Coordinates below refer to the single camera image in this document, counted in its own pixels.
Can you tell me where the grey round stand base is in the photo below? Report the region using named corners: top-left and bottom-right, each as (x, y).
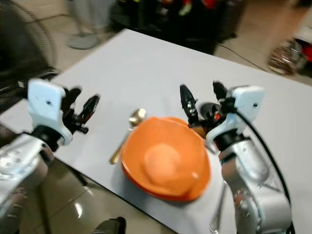
top-left (67, 32), bottom-right (98, 51)

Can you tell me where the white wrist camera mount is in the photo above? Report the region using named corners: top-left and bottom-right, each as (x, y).
top-left (27, 78), bottom-right (75, 145)
top-left (206, 85), bottom-right (266, 148)

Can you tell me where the black floor cable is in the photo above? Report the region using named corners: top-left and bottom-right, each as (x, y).
top-left (216, 45), bottom-right (268, 72)

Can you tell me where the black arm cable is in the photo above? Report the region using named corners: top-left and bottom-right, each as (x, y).
top-left (233, 108), bottom-right (296, 234)
top-left (0, 84), bottom-right (31, 99)

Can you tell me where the orange plastic plate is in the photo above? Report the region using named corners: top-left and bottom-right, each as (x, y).
top-left (120, 117), bottom-right (212, 202)

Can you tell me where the black standing fan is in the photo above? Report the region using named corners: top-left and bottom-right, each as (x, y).
top-left (0, 0), bottom-right (58, 112)

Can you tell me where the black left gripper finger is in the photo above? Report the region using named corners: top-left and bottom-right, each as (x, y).
top-left (82, 95), bottom-right (101, 125)
top-left (62, 87), bottom-right (82, 109)

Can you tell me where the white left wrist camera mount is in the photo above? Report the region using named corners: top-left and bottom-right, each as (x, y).
top-left (27, 78), bottom-right (75, 145)

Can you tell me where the grey robot foot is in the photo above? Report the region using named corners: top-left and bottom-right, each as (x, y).
top-left (92, 217), bottom-right (127, 234)

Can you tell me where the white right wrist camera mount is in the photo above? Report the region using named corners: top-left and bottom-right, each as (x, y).
top-left (206, 85), bottom-right (266, 148)

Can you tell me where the black low cabinet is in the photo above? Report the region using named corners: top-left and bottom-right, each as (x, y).
top-left (109, 0), bottom-right (247, 55)

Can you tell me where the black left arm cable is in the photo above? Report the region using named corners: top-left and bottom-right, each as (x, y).
top-left (0, 84), bottom-right (31, 99)

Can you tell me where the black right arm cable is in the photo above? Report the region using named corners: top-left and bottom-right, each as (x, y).
top-left (233, 108), bottom-right (296, 234)

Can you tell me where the gold metal spoon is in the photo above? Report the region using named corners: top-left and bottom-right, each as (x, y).
top-left (109, 108), bottom-right (147, 165)

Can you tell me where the brown patterned bag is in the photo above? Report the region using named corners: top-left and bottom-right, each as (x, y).
top-left (267, 39), bottom-right (305, 77)

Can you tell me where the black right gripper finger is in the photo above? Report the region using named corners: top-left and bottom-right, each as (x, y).
top-left (179, 84), bottom-right (200, 127)
top-left (212, 80), bottom-right (229, 102)

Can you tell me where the silver metal cutlery piece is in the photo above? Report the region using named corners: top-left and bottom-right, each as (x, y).
top-left (209, 183), bottom-right (228, 234)

